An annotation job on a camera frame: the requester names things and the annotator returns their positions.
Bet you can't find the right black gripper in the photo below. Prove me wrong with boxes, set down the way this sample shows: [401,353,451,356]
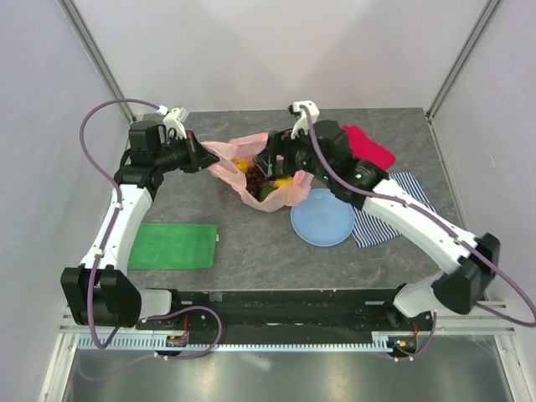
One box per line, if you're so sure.
[253,121,334,182]

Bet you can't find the left aluminium frame post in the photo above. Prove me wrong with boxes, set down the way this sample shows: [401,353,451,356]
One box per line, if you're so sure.
[57,0,124,99]

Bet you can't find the red folded t-shirt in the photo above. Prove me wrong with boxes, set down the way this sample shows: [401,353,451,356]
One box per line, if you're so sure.
[343,126,396,170]

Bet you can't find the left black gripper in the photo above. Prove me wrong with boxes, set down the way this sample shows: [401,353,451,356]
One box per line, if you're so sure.
[153,131,219,173]

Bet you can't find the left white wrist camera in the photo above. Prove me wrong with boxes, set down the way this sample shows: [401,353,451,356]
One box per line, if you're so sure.
[157,105,188,140]

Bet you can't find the pink plastic bag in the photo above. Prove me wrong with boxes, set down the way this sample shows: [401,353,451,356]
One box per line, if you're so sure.
[201,132,313,213]

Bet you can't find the green towel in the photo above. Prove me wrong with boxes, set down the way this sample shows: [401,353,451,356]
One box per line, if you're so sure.
[127,223,219,271]

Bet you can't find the yellow lemon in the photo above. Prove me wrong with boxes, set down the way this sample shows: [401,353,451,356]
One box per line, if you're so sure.
[233,158,252,174]

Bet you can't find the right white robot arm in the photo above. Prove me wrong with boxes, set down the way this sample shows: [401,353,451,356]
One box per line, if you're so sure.
[254,121,501,330]

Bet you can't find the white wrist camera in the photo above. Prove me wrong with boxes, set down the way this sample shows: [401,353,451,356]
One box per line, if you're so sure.
[288,100,320,140]
[157,105,188,140]

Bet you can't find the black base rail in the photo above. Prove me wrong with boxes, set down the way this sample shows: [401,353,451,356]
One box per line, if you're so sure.
[136,287,436,336]

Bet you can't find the aluminium frame post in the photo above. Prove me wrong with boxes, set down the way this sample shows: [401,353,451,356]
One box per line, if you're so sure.
[57,0,124,99]
[425,0,503,124]

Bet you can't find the light blue plate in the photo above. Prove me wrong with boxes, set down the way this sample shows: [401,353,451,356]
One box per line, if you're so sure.
[290,188,354,247]

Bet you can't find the right aluminium frame post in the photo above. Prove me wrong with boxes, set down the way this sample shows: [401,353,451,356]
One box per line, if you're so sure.
[425,0,503,124]

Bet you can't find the blue white striped cloth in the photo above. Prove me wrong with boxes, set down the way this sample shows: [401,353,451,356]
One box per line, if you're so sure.
[352,172,437,249]

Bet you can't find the white slotted cable duct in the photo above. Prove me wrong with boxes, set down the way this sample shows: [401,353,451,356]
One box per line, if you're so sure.
[77,332,420,353]

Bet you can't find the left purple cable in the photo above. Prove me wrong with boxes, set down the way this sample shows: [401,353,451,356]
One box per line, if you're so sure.
[79,98,167,351]

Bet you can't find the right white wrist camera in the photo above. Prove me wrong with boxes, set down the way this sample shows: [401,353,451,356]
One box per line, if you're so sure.
[288,100,320,140]

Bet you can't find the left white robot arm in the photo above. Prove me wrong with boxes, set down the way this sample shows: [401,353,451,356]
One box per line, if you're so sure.
[60,119,219,329]

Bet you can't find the green lime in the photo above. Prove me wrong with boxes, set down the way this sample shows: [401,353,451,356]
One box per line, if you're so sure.
[259,186,276,202]

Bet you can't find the purple grape bunch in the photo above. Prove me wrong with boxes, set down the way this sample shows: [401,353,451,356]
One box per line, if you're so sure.
[245,165,265,197]

